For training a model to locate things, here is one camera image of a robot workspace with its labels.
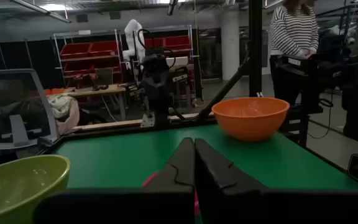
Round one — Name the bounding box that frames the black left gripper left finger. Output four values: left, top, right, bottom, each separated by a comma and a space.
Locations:
141, 138, 196, 192

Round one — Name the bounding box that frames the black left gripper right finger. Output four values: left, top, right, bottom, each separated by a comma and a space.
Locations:
195, 138, 269, 192

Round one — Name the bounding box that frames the red plastic bowl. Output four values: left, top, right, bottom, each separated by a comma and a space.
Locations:
141, 172, 201, 218

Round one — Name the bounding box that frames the green plastic bowl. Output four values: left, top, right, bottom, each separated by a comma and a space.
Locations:
0, 154, 71, 224

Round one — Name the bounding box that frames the red storage bin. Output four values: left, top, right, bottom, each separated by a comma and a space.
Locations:
144, 37, 165, 49
88, 40, 119, 57
163, 35, 192, 51
62, 61, 96, 75
60, 42, 92, 60

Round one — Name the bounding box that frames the wooden workbench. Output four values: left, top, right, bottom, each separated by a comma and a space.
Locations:
44, 83, 127, 121

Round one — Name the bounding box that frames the orange plastic bowl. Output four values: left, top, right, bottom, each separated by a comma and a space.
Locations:
211, 96, 291, 143

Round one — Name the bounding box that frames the white round column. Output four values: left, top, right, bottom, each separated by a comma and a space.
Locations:
221, 11, 241, 81

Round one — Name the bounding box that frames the white and pink cloth bundle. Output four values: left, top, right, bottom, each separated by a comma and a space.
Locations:
47, 94, 81, 136

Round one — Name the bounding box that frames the black equipment with white label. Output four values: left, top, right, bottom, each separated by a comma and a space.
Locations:
275, 54, 346, 114

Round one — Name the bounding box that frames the grey mesh office chair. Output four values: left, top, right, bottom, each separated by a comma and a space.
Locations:
0, 68, 58, 157

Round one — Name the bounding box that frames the silver arm base bracket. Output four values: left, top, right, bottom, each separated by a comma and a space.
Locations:
140, 112, 156, 129

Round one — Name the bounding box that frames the wooden rail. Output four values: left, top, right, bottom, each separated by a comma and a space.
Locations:
72, 112, 214, 132

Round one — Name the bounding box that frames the black diagonal frame brace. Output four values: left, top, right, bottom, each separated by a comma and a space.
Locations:
197, 57, 251, 121

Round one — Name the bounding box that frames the black frame post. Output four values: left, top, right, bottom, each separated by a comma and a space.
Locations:
248, 0, 264, 98

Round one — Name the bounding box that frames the black floor cable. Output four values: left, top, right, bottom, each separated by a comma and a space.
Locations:
308, 93, 334, 139

